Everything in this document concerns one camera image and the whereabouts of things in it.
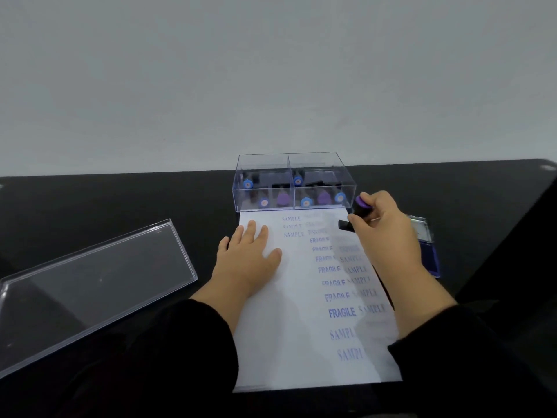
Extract blue ink pad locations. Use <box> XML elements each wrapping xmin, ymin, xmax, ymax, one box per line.
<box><xmin>407</xmin><ymin>215</ymin><xmax>441</xmax><ymax>278</ymax></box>

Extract group of rubber stamps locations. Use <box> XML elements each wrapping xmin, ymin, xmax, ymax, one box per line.
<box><xmin>242</xmin><ymin>171</ymin><xmax>347</xmax><ymax>209</ymax></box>

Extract clear plastic storage box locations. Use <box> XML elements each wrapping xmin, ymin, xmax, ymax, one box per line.
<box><xmin>232</xmin><ymin>152</ymin><xmax>357</xmax><ymax>213</ymax></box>

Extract person's right hand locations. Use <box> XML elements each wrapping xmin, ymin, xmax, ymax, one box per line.
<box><xmin>347</xmin><ymin>191</ymin><xmax>423</xmax><ymax>282</ymax></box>

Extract white stamped paper sheet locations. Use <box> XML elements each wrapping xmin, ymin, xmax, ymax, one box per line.
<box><xmin>233</xmin><ymin>206</ymin><xmax>402</xmax><ymax>393</ymax></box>

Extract person's left hand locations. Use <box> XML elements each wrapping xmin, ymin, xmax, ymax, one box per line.
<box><xmin>212</xmin><ymin>220</ymin><xmax>283</xmax><ymax>297</ymax></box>

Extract purple handled rubber stamp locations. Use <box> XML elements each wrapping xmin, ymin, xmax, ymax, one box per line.
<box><xmin>338</xmin><ymin>195</ymin><xmax>373</xmax><ymax>233</ymax></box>

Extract person's left forearm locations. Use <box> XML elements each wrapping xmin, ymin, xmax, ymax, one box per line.
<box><xmin>59</xmin><ymin>279</ymin><xmax>257</xmax><ymax>418</ymax></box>

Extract clear plastic box lid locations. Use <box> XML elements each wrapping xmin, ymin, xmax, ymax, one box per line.
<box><xmin>0</xmin><ymin>219</ymin><xmax>198</xmax><ymax>379</ymax></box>

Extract person's right forearm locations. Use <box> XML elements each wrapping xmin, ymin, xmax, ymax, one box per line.
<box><xmin>375</xmin><ymin>264</ymin><xmax>557</xmax><ymax>418</ymax></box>

